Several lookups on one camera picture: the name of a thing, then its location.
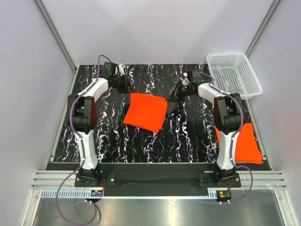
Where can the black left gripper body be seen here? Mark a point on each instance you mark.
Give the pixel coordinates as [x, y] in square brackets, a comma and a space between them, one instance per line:
[120, 83]

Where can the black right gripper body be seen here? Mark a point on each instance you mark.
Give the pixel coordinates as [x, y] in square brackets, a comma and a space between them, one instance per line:
[184, 91]

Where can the orange t-shirt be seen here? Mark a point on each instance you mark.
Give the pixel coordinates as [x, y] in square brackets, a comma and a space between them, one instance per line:
[146, 111]
[247, 150]

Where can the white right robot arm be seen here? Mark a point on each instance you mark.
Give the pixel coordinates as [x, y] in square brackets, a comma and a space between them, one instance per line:
[228, 119]

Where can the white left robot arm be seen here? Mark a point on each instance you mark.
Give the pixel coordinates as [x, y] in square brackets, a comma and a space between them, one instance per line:
[82, 119]

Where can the white plastic mesh basket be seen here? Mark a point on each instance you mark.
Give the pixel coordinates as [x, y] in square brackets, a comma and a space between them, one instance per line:
[233, 73]

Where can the folded orange t-shirt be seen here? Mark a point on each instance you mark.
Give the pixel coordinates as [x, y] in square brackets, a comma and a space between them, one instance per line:
[247, 150]

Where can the white slotted cable duct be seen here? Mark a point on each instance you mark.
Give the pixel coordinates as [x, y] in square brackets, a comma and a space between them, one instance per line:
[72, 193]

